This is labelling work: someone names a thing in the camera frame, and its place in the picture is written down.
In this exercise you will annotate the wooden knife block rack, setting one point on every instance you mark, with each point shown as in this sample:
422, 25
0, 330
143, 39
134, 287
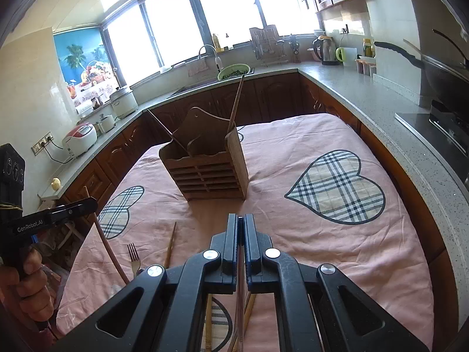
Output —
268, 46

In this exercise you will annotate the white tall rice cooker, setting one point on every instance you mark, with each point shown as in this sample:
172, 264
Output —
123, 102

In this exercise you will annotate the small white pot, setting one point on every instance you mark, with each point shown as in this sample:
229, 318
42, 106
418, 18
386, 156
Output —
106, 123

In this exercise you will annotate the pink heart-patterned tablecloth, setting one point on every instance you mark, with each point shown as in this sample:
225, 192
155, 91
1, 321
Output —
314, 187

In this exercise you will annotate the dark chopstick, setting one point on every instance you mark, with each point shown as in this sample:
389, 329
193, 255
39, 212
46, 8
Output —
240, 287

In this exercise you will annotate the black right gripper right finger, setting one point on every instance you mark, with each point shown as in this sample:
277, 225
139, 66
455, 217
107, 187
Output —
319, 308

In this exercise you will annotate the person's left hand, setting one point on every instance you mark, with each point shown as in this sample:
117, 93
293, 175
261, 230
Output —
27, 298

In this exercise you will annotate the green handled white mug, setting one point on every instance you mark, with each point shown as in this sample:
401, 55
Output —
347, 56

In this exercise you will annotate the silver fork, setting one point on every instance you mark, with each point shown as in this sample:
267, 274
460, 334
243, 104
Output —
134, 259

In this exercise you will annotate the light wooden chopstick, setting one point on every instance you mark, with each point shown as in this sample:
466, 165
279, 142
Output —
169, 247

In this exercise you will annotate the green colander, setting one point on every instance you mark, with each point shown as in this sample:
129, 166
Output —
232, 71

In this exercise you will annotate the wooden utensil holder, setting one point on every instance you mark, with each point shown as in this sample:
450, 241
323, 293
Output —
205, 158

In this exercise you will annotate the long wooden chopstick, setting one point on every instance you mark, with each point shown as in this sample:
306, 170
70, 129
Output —
108, 249

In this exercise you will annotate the white red rice cooker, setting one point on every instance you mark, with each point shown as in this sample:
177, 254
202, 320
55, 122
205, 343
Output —
78, 140

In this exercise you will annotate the wall power socket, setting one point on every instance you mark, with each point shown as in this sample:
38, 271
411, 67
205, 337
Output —
42, 143

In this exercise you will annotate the chopstick in holder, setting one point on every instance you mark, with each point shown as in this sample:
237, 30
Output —
235, 105
169, 133

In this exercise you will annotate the chopstick in holder right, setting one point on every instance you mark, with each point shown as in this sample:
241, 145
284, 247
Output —
235, 105

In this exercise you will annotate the black wok with handle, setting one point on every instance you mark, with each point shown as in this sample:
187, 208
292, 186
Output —
446, 79

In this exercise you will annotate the kitchen faucet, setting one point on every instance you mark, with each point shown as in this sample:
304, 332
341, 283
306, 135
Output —
210, 50

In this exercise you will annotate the tropical fruit poster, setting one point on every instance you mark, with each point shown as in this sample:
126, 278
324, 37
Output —
86, 67

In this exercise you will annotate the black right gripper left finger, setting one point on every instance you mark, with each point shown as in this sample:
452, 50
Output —
162, 309

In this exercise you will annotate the steel electric kettle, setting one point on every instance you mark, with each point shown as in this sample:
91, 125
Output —
324, 47

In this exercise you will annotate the chopstick in holder left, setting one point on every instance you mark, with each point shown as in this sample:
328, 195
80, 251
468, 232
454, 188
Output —
169, 133

